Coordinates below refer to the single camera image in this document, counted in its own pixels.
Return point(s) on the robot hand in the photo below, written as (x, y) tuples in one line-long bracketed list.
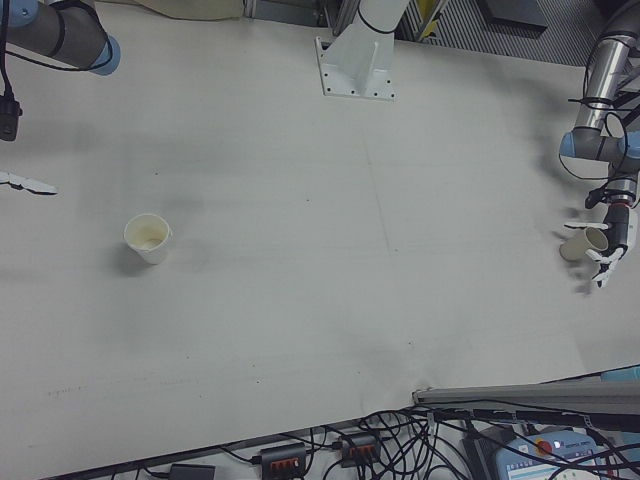
[(30, 184), (620, 225)]

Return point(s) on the white paper cup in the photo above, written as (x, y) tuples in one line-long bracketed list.
[(575, 247), (150, 250)]

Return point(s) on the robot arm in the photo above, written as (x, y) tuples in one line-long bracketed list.
[(50, 30), (597, 85)]

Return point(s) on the light blue box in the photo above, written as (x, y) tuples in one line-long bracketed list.
[(625, 374)]

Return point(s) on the black flat box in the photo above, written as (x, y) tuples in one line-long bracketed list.
[(515, 12)]

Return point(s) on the grey ribbed vent panel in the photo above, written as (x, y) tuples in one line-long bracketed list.
[(475, 30)]

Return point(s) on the light blue teach pendant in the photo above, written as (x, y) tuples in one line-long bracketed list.
[(525, 460)]

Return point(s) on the black power adapter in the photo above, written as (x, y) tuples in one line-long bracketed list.
[(192, 472)]

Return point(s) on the black power strip orange switches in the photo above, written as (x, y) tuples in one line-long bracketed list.
[(361, 449), (282, 457)]

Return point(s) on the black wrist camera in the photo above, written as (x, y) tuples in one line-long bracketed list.
[(9, 120), (596, 198)]

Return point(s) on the aluminium extrusion rail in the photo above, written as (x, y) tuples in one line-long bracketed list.
[(500, 397)]

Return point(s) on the white bolted mounting pedestal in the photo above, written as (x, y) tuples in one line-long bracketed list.
[(357, 65)]

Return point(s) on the grey aluminium frame post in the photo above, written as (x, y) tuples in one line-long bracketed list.
[(345, 15)]

